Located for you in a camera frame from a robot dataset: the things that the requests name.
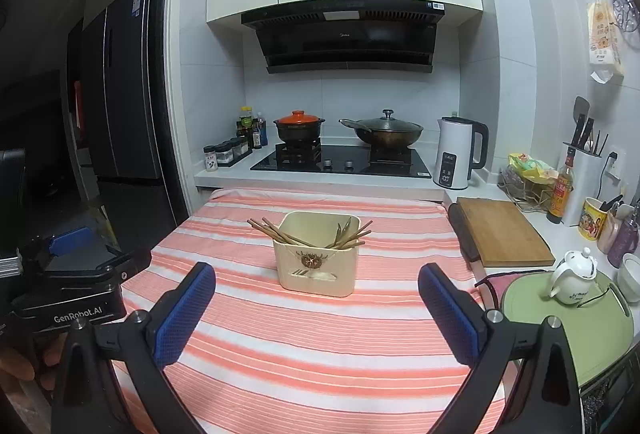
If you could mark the purple cup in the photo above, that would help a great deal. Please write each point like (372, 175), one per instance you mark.
(625, 244)

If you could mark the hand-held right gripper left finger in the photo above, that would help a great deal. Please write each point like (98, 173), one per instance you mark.
(185, 314)

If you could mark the wooden chopstick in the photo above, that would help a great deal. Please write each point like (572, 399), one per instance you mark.
(357, 243)
(270, 225)
(361, 236)
(264, 234)
(276, 233)
(260, 226)
(362, 229)

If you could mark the steel sink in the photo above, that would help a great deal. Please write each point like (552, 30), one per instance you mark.
(610, 394)

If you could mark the white wall socket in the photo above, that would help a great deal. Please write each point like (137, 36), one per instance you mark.
(617, 163)

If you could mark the dark spice jar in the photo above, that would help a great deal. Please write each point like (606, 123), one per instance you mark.
(224, 153)
(235, 149)
(244, 146)

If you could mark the yellow cap oil bottle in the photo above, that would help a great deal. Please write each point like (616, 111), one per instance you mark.
(246, 121)

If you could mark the dark soy sauce bottle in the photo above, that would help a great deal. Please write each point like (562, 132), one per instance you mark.
(255, 136)

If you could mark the hanging printed food packet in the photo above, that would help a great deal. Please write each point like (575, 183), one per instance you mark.
(602, 33)

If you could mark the yellow printed mug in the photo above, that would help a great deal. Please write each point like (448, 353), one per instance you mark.
(592, 221)

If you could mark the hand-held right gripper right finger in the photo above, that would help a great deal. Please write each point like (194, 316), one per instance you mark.
(450, 314)

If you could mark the yellow snack packet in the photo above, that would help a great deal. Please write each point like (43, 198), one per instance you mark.
(530, 166)

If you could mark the orange white striped tablecloth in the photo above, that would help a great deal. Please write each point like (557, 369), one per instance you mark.
(310, 339)

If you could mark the dark refrigerator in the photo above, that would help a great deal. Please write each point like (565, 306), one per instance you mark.
(125, 113)

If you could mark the white teapot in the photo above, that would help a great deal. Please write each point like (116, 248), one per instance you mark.
(575, 281)

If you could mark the clay pot with orange lid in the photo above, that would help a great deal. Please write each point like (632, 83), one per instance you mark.
(299, 128)

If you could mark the person's left hand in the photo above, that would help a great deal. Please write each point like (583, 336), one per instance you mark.
(50, 364)

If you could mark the brown sauce bottle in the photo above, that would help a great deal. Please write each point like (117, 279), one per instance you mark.
(560, 199)

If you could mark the green cutting board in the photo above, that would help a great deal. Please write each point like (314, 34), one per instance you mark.
(535, 329)

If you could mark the white bowl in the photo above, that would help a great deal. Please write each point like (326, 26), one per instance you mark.
(631, 276)

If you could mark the white spice jar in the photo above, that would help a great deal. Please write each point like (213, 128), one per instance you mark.
(210, 159)

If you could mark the blue cap dark bottle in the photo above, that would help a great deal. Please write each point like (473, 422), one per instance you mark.
(263, 131)

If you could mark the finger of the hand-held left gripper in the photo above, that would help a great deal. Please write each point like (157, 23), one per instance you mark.
(127, 266)
(70, 241)

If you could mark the cream utensil holder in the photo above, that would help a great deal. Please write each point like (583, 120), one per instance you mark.
(315, 279)

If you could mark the white utensil caddy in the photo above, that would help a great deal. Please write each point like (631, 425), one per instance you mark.
(587, 179)

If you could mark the dark wok with lid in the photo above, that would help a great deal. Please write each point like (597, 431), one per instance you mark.
(387, 131)

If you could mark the black gas hob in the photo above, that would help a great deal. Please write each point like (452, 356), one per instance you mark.
(345, 163)

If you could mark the black spatula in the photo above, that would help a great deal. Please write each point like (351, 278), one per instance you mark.
(580, 108)

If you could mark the wooden cutting board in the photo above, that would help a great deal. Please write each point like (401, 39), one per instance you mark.
(505, 234)

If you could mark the white electric kettle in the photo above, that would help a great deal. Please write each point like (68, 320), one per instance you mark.
(452, 153)

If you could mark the pink cup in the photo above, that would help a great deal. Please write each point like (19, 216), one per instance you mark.
(607, 236)

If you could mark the black range hood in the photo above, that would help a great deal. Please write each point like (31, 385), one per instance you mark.
(345, 38)

